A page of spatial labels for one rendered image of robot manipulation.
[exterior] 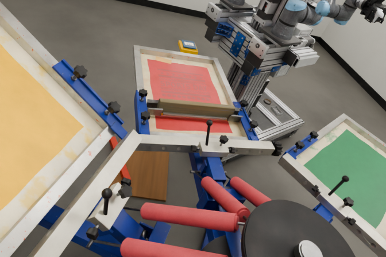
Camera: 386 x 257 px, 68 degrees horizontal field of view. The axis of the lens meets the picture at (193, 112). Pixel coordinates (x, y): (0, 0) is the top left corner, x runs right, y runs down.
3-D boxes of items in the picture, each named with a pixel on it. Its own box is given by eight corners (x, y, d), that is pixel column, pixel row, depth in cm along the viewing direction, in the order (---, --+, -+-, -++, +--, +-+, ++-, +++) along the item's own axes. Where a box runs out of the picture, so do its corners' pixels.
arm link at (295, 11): (276, 15, 189) (286, -5, 181) (293, 18, 194) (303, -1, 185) (284, 23, 181) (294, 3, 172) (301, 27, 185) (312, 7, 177)
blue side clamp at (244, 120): (228, 109, 167) (233, 100, 163) (236, 109, 169) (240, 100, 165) (244, 148, 146) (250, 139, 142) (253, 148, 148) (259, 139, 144)
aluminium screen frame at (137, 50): (132, 49, 183) (133, 44, 180) (215, 62, 202) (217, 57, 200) (139, 142, 127) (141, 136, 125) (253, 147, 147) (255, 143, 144)
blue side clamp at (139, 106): (134, 100, 149) (135, 89, 145) (143, 101, 151) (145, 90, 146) (136, 143, 128) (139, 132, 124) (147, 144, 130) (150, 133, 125)
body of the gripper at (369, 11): (382, 24, 143) (367, 14, 152) (393, 7, 137) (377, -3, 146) (370, 23, 141) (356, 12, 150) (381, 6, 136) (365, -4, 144)
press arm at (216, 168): (200, 153, 128) (204, 145, 125) (212, 154, 130) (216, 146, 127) (209, 186, 116) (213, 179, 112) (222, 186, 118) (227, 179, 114)
